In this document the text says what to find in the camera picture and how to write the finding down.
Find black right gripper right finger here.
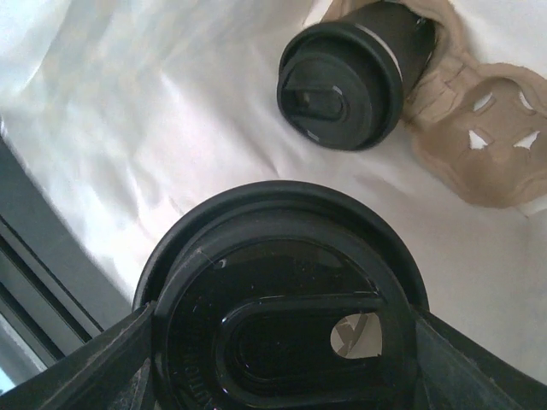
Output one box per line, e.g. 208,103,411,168
413,308,546,409

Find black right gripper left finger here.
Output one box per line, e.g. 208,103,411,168
1,303,155,409

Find blue checkered paper bag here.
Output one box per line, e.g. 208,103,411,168
1,1,546,380

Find black plastic cup lid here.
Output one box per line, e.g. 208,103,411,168
276,21,403,151

